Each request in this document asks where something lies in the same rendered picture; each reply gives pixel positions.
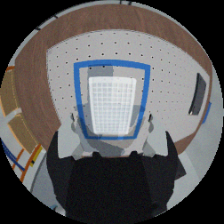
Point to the blue tape outline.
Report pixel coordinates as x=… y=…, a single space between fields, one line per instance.
x=119 y=63

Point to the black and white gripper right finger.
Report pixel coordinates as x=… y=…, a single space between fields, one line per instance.
x=159 y=145

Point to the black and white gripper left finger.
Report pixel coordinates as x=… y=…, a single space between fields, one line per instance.
x=64 y=149

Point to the white well plate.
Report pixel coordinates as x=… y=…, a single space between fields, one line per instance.
x=120 y=107

